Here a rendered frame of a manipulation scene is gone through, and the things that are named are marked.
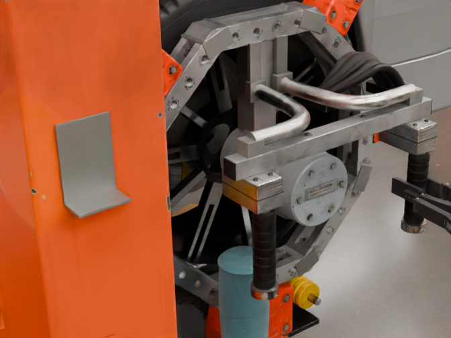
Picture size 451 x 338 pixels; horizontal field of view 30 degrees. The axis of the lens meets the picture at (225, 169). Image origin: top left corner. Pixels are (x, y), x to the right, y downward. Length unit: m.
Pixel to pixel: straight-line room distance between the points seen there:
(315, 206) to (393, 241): 1.60
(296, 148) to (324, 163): 0.13
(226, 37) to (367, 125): 0.27
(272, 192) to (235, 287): 0.25
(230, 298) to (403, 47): 0.76
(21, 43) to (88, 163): 0.15
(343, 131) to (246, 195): 0.20
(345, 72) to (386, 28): 0.42
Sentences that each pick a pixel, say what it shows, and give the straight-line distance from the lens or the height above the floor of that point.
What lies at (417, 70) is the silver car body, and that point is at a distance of 1.99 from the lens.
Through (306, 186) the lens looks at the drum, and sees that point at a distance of 1.40.
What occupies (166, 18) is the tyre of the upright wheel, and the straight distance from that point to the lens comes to 1.42.
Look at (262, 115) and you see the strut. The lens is 1.49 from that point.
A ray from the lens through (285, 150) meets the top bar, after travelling 1.27.
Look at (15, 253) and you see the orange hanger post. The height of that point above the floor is 1.02.
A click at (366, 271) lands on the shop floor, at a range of 2.83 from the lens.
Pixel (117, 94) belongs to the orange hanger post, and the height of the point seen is 1.20.
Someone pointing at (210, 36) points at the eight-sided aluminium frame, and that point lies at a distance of 1.37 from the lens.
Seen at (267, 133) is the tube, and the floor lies 1.01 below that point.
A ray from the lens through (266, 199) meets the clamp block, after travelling 1.24.
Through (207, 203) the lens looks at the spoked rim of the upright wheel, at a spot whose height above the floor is 0.75.
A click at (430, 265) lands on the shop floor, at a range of 2.90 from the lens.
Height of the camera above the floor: 1.49
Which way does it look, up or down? 25 degrees down
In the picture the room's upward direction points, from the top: 1 degrees counter-clockwise
